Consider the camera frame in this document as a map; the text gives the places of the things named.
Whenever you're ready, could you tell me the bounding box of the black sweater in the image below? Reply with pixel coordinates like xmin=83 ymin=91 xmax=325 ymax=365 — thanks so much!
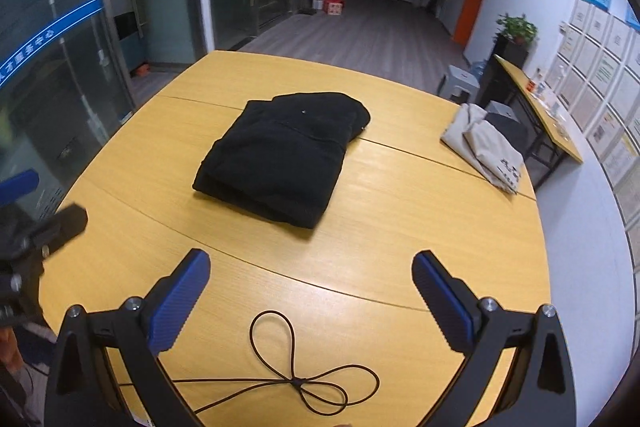
xmin=192 ymin=92 xmax=371 ymax=230

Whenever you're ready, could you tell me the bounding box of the narrow yellow side table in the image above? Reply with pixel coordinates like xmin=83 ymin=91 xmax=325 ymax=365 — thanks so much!
xmin=492 ymin=54 xmax=582 ymax=191

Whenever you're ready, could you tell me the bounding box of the beige folded garment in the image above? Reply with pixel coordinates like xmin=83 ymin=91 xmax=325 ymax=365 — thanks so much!
xmin=440 ymin=103 xmax=524 ymax=194

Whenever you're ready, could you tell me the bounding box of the grey plastic stool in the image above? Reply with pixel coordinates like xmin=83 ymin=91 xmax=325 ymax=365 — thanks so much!
xmin=436 ymin=65 xmax=480 ymax=104

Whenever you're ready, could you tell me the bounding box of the potted green plant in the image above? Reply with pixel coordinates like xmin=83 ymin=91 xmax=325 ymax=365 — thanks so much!
xmin=492 ymin=13 xmax=538 ymax=68

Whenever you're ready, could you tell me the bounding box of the black cable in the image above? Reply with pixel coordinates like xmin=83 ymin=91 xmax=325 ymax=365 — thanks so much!
xmin=117 ymin=309 xmax=381 ymax=417

